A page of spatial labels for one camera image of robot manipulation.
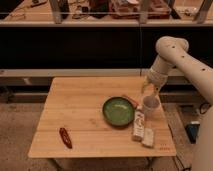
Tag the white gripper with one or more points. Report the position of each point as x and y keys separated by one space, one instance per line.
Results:
x=157 y=79

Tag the green ceramic bowl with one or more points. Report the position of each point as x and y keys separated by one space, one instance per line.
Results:
x=118 y=111

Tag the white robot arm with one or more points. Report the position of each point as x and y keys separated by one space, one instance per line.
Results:
x=173 y=51

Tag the orange snack packet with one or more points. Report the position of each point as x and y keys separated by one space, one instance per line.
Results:
x=132 y=101

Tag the white paper cup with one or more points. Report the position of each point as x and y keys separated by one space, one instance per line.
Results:
x=150 y=103

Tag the white sponge block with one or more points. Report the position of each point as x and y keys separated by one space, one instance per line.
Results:
x=148 y=139

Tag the red tray with items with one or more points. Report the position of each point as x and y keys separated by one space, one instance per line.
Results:
x=133 y=8

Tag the wooden table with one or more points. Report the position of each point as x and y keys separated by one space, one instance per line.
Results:
x=75 y=103

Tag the red chili pepper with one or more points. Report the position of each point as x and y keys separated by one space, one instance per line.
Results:
x=65 y=137

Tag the long wooden shelf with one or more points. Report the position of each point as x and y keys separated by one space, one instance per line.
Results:
x=43 y=77

